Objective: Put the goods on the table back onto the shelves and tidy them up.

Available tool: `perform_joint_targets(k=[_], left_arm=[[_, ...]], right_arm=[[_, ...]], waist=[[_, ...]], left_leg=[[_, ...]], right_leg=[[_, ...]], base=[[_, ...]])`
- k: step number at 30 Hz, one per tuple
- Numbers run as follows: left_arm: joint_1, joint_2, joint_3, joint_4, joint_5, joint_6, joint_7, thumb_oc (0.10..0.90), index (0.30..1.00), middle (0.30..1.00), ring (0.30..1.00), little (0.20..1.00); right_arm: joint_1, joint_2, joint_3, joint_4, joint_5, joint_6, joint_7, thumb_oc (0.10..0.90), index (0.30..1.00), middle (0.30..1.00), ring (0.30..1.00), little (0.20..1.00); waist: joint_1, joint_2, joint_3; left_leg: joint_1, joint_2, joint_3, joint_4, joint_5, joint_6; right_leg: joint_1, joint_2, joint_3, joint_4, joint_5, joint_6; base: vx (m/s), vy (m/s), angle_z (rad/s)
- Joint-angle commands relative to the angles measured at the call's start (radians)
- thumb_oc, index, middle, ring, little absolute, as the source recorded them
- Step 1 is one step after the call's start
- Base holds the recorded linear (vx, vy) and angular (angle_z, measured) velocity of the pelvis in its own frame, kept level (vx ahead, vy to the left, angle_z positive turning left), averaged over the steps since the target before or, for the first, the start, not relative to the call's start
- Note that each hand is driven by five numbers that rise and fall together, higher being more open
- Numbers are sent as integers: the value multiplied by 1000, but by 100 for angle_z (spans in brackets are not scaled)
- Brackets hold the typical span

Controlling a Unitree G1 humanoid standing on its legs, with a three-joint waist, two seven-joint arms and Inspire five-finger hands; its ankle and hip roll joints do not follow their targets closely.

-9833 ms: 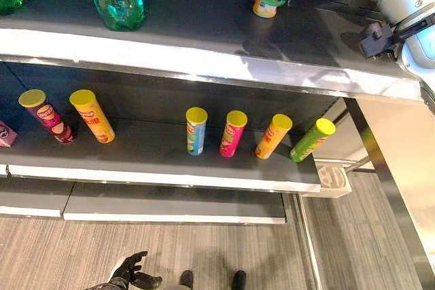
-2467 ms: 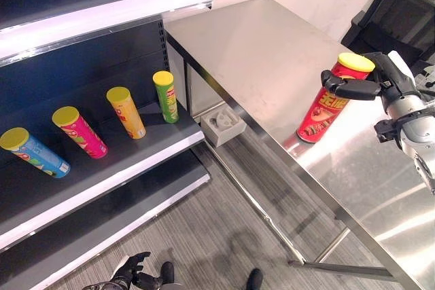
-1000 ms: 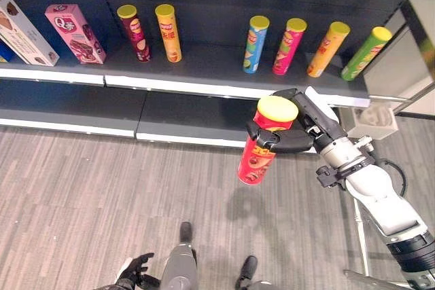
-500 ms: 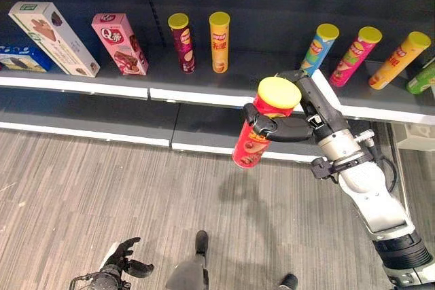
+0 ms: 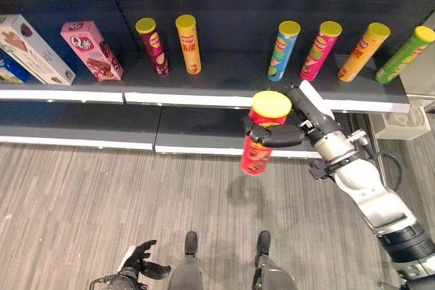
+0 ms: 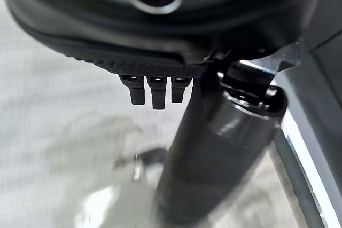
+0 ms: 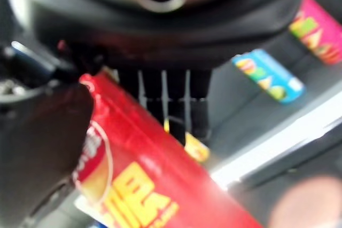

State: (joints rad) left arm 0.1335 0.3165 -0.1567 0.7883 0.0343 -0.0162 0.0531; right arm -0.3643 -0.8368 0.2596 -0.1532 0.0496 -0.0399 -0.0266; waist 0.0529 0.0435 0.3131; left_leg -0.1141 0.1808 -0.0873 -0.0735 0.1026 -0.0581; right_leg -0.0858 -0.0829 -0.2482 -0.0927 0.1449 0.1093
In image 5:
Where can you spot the dark grey shelf board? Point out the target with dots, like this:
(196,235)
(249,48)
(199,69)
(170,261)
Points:
(136,127)
(210,83)

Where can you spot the blue snack box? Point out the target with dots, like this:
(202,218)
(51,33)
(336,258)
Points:
(12,72)

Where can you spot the blue chips can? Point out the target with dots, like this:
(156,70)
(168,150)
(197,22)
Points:
(282,52)

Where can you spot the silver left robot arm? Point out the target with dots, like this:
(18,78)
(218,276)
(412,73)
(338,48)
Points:
(115,280)

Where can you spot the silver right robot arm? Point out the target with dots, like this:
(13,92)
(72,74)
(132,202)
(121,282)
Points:
(367,184)

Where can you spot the maroon chips can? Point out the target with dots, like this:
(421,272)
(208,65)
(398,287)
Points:
(154,49)

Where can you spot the pink snack box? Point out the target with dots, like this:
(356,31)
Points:
(93,50)

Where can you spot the green chips can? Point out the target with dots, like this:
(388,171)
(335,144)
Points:
(404,57)

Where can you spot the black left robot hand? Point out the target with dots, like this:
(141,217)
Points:
(140,261)

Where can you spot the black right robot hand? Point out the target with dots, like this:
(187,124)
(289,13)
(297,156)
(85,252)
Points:
(307,106)

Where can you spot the pink chips can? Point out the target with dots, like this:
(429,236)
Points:
(319,52)

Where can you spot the silver left robot leg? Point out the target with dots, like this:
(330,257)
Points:
(187,266)

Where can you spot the red chips can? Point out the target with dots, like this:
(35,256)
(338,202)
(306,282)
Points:
(263,133)

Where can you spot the white snack box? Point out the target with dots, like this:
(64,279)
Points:
(32,49)

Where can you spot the orange chips can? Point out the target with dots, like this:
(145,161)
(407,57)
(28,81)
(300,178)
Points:
(189,45)

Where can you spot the yellow chips can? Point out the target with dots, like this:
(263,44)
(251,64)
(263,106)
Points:
(362,54)

